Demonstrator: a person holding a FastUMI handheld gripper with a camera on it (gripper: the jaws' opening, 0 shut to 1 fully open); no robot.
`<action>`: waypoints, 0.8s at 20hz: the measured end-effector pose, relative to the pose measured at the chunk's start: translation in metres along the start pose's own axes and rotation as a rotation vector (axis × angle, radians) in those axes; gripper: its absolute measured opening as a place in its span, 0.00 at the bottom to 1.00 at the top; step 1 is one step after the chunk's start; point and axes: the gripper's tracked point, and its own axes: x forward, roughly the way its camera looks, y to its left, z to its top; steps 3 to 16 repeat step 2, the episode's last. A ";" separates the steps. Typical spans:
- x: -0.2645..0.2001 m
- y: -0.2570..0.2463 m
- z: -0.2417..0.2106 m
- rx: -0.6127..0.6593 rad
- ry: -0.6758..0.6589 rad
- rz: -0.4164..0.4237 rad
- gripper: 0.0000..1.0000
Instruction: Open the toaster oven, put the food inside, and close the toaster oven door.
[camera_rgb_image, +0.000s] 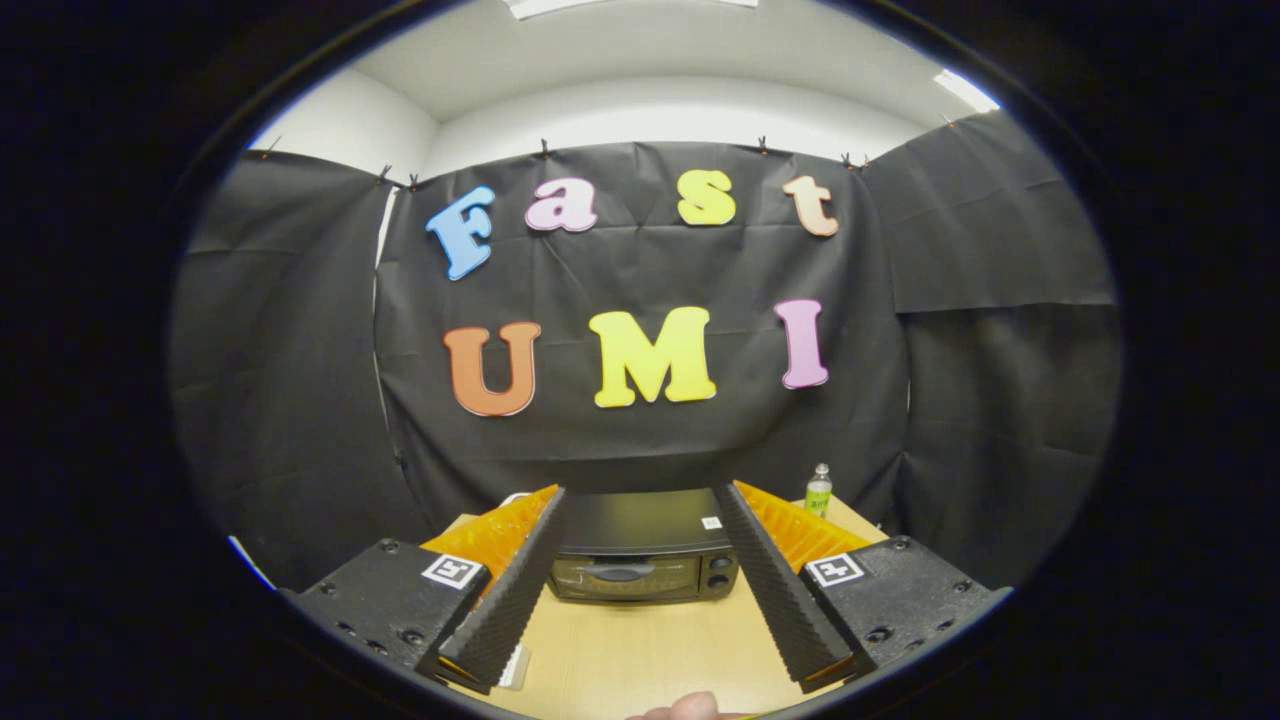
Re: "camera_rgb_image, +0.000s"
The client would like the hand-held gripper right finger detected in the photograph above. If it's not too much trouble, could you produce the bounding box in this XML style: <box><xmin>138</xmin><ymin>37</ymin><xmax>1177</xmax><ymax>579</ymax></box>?
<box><xmin>712</xmin><ymin>481</ymin><xmax>1013</xmax><ymax>695</ymax></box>

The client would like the black toaster oven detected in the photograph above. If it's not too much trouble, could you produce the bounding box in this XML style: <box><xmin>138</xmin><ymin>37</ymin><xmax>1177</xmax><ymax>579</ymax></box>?
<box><xmin>547</xmin><ymin>488</ymin><xmax>741</xmax><ymax>604</ymax></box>

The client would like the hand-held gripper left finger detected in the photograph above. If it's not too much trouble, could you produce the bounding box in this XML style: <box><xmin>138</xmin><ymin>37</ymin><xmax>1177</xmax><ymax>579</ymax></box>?
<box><xmin>285</xmin><ymin>485</ymin><xmax>568</xmax><ymax>696</ymax></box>

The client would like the ceiling light panel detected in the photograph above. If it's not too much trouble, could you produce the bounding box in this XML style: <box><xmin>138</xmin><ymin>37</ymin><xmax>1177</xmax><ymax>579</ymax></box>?
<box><xmin>503</xmin><ymin>0</ymin><xmax>761</xmax><ymax>22</ymax></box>
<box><xmin>933</xmin><ymin>68</ymin><xmax>1001</xmax><ymax>114</ymax></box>

